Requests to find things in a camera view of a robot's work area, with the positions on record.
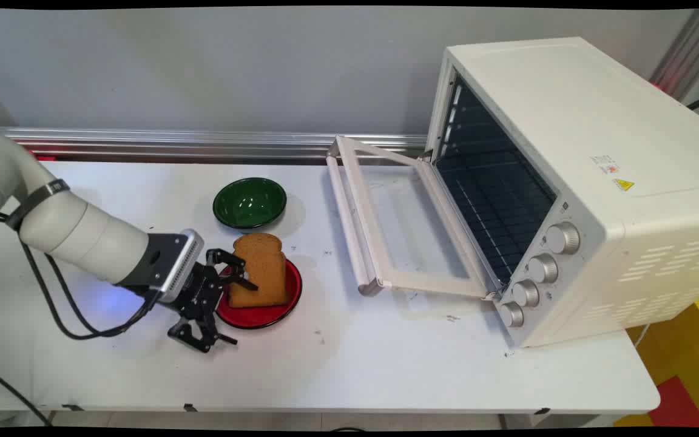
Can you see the yellow foam floor mat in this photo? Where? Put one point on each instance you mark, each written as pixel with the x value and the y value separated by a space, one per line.
pixel 689 340

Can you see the white label sticker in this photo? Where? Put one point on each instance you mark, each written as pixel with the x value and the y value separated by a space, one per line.
pixel 605 164

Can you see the aluminium frame post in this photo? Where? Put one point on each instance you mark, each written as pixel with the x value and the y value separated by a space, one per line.
pixel 689 48

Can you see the green bowl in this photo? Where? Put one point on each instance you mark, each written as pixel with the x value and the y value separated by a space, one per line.
pixel 249 203

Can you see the aluminium rail behind table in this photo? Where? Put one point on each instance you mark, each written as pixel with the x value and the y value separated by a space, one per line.
pixel 204 142

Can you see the red plate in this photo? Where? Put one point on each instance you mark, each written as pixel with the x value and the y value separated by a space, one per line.
pixel 264 314

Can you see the red block behind table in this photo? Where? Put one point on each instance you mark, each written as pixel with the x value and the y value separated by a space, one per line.
pixel 40 155

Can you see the yellow warning sticker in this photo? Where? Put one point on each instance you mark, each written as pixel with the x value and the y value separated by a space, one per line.
pixel 624 184

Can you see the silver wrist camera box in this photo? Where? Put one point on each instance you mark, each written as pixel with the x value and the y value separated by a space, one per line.
pixel 183 266

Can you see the white toaster oven body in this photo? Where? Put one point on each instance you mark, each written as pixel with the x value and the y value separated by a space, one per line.
pixel 598 121

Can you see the silver oven knob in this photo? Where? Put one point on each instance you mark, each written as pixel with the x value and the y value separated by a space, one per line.
pixel 526 293
pixel 563 238
pixel 512 314
pixel 543 267

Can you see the white glass oven door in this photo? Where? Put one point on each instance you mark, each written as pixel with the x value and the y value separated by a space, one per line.
pixel 358 230

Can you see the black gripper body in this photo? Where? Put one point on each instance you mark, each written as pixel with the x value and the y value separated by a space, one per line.
pixel 201 291

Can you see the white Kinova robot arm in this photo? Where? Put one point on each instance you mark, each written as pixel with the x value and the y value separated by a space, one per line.
pixel 76 233

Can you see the brown bread slice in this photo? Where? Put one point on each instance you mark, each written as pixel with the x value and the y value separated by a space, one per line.
pixel 260 270

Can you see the red foam floor mat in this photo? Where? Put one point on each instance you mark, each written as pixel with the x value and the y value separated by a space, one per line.
pixel 680 403

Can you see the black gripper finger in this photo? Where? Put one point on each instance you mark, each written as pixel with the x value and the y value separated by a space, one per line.
pixel 198 338
pixel 231 262

